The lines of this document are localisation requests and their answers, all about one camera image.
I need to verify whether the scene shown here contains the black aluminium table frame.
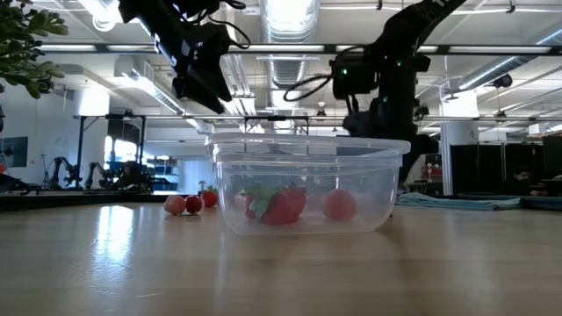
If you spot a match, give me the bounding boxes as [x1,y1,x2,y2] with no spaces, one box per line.
[0,191,562,212]

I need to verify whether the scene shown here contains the red strawberry green leaves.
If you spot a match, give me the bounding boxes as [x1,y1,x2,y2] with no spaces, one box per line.
[242,195,259,222]
[257,183,308,226]
[200,184,220,209]

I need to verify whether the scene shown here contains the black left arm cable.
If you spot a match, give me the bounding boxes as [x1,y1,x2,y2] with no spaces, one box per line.
[219,0,253,50]

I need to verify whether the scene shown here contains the large grey ceiling pipe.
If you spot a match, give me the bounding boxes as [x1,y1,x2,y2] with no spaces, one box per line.
[456,25,562,91]

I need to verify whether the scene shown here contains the black dome camera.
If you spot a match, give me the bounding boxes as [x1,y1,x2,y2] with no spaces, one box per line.
[493,73,514,90]

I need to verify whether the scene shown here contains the small red cherry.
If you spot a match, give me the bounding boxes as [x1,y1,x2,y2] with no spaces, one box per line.
[184,195,204,215]

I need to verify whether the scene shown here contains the blue storage bins shelf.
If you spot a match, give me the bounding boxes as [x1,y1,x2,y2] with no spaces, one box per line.
[147,155,181,193]

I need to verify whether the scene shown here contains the person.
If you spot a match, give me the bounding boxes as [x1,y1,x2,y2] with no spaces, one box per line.
[504,165,550,198]

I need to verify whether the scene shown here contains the white square pillar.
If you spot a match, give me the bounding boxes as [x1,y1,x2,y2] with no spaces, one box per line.
[440,90,479,197]

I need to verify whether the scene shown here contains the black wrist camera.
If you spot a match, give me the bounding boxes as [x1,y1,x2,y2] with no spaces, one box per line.
[192,22,233,79]
[331,54,379,101]

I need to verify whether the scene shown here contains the white ceiling pipe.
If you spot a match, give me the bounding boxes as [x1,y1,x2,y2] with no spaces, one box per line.
[78,0,120,32]

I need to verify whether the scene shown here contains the silver ribbed ventilation duct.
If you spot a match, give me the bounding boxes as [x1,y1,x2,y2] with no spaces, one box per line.
[258,0,321,89]

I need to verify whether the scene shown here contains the black background workstation frame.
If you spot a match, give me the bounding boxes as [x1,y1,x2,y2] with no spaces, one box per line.
[72,113,148,192]

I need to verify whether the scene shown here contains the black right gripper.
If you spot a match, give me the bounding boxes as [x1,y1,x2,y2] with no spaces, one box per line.
[342,54,440,186]

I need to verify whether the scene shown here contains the dark wall picture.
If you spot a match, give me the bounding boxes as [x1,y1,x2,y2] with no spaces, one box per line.
[0,136,29,169]

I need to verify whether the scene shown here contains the white round column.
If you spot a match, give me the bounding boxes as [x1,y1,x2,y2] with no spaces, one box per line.
[72,87,111,190]

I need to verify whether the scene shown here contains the black partition wall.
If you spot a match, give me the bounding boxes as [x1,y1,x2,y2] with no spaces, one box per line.
[450,143,544,197]

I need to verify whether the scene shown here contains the clear plastic tupperware container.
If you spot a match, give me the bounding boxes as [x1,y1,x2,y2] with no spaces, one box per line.
[204,133,412,237]

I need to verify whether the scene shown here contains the teal folded cloth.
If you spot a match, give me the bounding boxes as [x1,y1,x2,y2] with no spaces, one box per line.
[394,191,523,212]

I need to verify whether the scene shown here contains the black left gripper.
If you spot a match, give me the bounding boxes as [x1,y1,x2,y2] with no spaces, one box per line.
[151,19,233,115]

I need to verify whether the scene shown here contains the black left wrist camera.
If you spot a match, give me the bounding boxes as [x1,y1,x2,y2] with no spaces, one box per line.
[192,22,233,79]

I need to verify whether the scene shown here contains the black ceiling light rail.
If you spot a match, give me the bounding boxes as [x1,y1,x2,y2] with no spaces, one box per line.
[37,42,562,57]

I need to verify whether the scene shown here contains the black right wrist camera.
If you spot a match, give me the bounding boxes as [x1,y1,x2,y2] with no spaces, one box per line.
[331,54,379,101]

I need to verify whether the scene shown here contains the dark background monitor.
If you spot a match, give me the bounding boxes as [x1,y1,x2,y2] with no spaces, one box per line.
[542,134,562,179]

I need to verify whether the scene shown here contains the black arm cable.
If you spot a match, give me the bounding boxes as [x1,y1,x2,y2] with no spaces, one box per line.
[219,0,253,50]
[283,73,335,103]

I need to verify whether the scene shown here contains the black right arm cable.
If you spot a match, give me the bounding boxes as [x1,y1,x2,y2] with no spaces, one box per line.
[283,73,335,103]

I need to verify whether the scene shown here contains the small pink peach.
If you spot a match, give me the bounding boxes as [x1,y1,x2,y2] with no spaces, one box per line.
[321,188,358,223]
[163,195,187,217]

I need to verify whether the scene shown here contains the green potted plant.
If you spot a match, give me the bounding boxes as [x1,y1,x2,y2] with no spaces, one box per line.
[0,0,70,100]

